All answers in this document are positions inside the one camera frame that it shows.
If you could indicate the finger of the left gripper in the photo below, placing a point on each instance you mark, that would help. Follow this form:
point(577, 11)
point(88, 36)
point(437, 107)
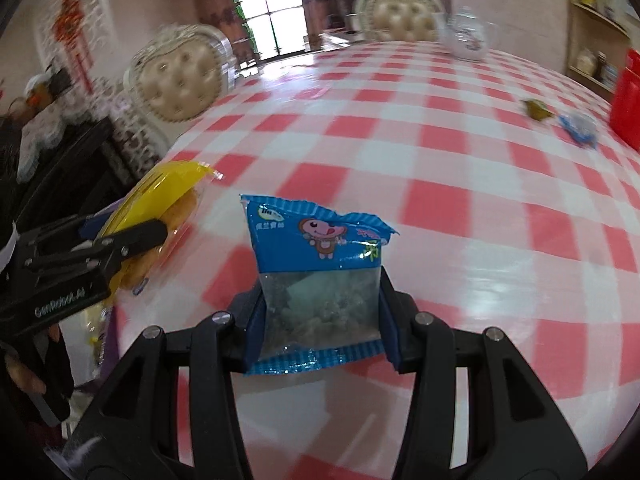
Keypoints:
point(93, 225)
point(130, 242)

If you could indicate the red chinese knot decoration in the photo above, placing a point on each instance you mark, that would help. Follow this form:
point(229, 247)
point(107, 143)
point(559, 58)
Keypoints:
point(68, 30)

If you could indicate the blue monkey snack bag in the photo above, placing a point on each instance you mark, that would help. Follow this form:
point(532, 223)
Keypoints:
point(320, 274)

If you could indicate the green pea snack packet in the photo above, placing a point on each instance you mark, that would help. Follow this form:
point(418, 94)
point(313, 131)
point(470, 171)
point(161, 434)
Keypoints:
point(537, 110)

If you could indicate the cream tufted chair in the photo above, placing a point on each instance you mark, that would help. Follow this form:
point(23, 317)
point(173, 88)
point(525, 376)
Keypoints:
point(398, 20)
point(180, 73)

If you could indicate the small blue clear packet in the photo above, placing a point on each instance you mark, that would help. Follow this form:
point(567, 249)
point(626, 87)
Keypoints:
point(581, 128)

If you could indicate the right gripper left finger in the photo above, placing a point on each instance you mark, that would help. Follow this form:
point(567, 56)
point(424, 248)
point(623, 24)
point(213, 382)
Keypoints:
point(167, 410)

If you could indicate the red white checkered tablecloth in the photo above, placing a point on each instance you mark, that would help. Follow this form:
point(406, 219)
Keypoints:
point(500, 220)

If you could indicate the person hand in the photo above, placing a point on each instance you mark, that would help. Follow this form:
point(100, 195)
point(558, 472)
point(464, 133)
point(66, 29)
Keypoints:
point(23, 377)

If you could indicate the red thermos jug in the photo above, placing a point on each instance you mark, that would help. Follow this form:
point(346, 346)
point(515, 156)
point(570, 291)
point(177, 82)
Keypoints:
point(625, 109)

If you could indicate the yellow snack bag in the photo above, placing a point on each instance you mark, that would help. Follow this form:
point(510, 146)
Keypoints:
point(170, 192)

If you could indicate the cream tufted chair left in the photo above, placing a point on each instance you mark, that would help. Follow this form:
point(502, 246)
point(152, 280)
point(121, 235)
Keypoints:
point(180, 73)

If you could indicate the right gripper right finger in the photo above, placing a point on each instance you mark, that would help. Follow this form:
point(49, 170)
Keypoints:
point(516, 430)

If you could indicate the dark sideboard with lace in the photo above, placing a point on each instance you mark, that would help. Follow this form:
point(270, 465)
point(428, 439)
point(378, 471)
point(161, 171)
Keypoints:
point(84, 173)

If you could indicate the window with curtains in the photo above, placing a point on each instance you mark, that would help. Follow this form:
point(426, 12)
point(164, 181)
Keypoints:
point(275, 28)

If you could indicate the white floral teapot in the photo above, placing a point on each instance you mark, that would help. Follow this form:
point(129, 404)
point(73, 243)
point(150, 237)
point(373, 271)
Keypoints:
point(465, 36)

